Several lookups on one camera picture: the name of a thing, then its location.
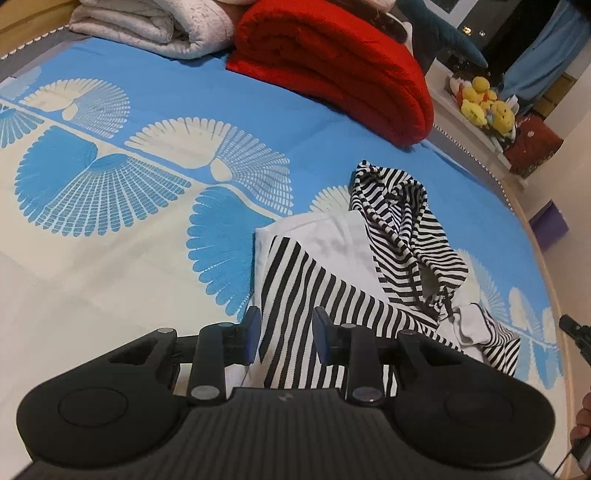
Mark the black white striped hoodie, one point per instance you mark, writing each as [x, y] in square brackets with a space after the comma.
[392, 240]

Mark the blue curtain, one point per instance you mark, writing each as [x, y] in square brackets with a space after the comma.
[540, 55]

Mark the white folded quilt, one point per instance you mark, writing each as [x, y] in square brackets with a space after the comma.
[157, 25]

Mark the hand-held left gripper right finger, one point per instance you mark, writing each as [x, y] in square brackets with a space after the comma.
[321, 337]

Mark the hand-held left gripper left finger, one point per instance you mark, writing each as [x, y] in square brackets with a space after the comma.
[251, 334]

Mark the dark red cushion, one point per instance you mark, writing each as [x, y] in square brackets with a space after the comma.
[533, 145]

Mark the blue shark plush toy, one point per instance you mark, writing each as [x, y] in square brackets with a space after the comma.
[438, 27]

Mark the purple box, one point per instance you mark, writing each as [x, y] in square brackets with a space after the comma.
[548, 225]

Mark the person's right hand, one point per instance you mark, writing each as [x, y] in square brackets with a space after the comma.
[582, 417]

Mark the red fleece blanket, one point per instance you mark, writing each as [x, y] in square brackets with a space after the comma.
[351, 69]

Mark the yellow duck plush toy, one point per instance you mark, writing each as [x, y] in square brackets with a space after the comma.
[478, 99]

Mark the blue cream printed bed sheet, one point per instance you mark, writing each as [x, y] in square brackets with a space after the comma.
[138, 194]

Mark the yellow bear plush toy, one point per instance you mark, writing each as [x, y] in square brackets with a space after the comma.
[502, 116]

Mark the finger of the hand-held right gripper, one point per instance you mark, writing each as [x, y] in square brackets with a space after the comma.
[576, 333]

